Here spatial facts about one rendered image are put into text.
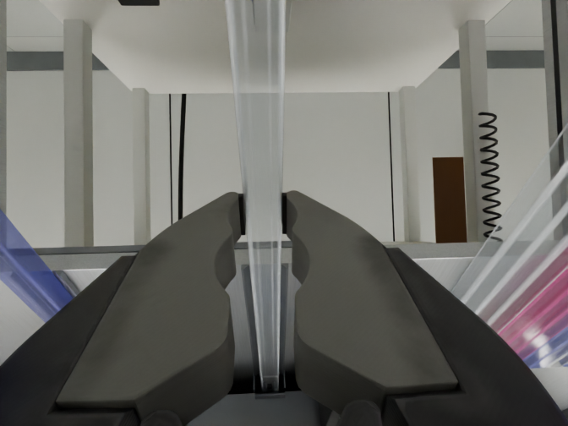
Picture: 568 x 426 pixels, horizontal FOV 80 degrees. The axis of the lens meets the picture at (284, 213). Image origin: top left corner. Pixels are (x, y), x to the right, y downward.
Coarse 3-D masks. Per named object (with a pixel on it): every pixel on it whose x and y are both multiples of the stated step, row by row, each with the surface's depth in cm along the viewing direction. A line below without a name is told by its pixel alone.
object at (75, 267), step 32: (64, 256) 17; (96, 256) 17; (288, 256) 17; (416, 256) 18; (448, 256) 18; (0, 288) 17; (288, 288) 19; (448, 288) 20; (0, 320) 20; (32, 320) 20; (288, 320) 22; (0, 352) 23; (256, 352) 25; (288, 352) 25; (288, 384) 30; (544, 384) 34
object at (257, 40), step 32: (256, 0) 8; (256, 32) 8; (256, 64) 9; (256, 96) 9; (256, 128) 10; (256, 160) 11; (256, 192) 12; (256, 224) 13; (256, 256) 15; (256, 288) 16; (256, 320) 19
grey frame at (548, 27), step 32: (0, 0) 42; (544, 0) 46; (0, 32) 42; (544, 32) 46; (0, 64) 42; (544, 64) 46; (0, 96) 42; (0, 128) 42; (0, 160) 41; (0, 192) 41
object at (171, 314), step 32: (192, 224) 10; (224, 224) 10; (160, 256) 9; (192, 256) 9; (224, 256) 9; (128, 288) 8; (160, 288) 8; (192, 288) 8; (224, 288) 10; (128, 320) 7; (160, 320) 7; (192, 320) 7; (224, 320) 7; (96, 352) 6; (128, 352) 6; (160, 352) 6; (192, 352) 6; (224, 352) 7; (96, 384) 6; (128, 384) 6; (160, 384) 6; (192, 384) 6; (224, 384) 7; (192, 416) 7
